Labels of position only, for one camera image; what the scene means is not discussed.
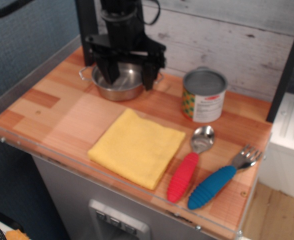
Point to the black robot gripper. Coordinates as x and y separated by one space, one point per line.
126 41

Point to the yellow cloth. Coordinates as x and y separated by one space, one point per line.
137 149

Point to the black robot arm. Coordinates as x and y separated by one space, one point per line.
121 7

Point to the orange cloth at corner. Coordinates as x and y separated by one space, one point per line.
16 235

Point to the stainless steel pot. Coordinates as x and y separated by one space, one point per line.
128 85

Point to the toy food can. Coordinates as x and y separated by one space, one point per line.
203 95

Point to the grey toy fridge cabinet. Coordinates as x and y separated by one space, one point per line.
91 211

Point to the white toy cabinet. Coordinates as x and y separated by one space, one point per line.
277 168

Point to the black left frame post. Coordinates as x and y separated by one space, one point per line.
87 22

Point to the black frame post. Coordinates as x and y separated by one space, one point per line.
282 86
87 22

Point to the red handled spoon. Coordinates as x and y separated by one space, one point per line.
201 140

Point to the clear acrylic guard rail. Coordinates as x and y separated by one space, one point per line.
26 143

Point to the blue handled fork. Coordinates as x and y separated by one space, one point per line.
205 191

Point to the black right frame post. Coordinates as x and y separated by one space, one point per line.
282 86

